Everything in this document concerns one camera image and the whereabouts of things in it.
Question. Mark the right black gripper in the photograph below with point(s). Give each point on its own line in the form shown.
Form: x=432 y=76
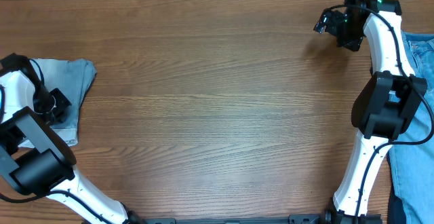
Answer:
x=339 y=25

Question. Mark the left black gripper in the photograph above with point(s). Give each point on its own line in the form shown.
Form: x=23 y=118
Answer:
x=58 y=102

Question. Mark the light blue denim shorts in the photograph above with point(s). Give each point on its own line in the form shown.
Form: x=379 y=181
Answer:
x=73 y=79

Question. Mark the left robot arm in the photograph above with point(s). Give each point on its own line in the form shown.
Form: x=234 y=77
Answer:
x=35 y=161

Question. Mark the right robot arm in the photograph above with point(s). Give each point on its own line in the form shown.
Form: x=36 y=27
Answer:
x=383 y=110

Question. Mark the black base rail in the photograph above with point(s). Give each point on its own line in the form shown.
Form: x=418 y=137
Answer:
x=234 y=220

